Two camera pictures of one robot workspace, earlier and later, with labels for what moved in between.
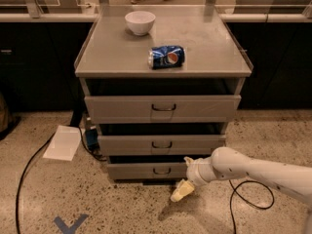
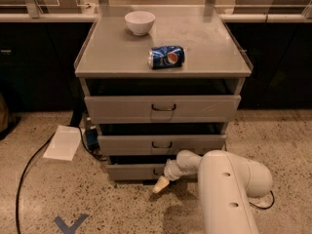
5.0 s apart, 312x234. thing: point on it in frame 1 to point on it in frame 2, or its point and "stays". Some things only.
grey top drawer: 162,108 stays
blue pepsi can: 166,57 stays
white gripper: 194,174 to 171,172
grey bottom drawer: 149,171 stays
